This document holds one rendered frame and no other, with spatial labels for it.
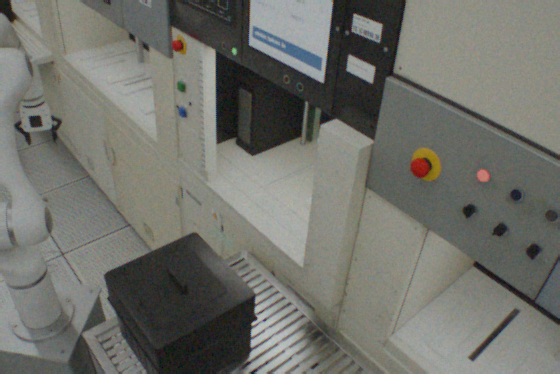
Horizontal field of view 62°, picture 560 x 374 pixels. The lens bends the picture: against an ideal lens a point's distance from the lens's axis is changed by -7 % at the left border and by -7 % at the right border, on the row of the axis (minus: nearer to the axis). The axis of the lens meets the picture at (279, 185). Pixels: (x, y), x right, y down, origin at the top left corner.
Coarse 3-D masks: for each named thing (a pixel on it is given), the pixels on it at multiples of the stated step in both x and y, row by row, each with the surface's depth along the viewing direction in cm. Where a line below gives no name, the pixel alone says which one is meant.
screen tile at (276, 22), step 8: (272, 0) 116; (280, 0) 113; (256, 8) 121; (280, 8) 115; (256, 16) 123; (264, 16) 120; (272, 16) 118; (280, 16) 116; (264, 24) 121; (272, 24) 119; (280, 24) 117; (280, 32) 118
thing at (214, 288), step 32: (160, 256) 129; (192, 256) 130; (128, 288) 120; (160, 288) 120; (192, 288) 121; (224, 288) 122; (128, 320) 118; (160, 320) 113; (192, 320) 114; (224, 320) 118; (256, 320) 127; (160, 352) 108; (192, 352) 116
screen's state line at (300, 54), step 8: (256, 32) 125; (264, 32) 122; (264, 40) 124; (272, 40) 121; (280, 40) 119; (280, 48) 120; (288, 48) 118; (296, 48) 116; (296, 56) 117; (304, 56) 114; (312, 56) 112; (312, 64) 113; (320, 64) 111
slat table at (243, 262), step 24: (240, 264) 163; (264, 288) 156; (264, 312) 148; (288, 312) 148; (312, 312) 149; (96, 336) 137; (120, 336) 137; (264, 336) 141; (312, 336) 142; (336, 336) 142; (96, 360) 132; (120, 360) 131; (240, 360) 134; (264, 360) 134; (312, 360) 135; (336, 360) 136; (360, 360) 136
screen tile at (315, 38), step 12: (300, 0) 108; (312, 0) 106; (288, 12) 113; (300, 12) 110; (312, 12) 107; (288, 24) 115; (300, 24) 112; (324, 24) 106; (288, 36) 116; (300, 36) 113; (312, 36) 110; (324, 36) 107
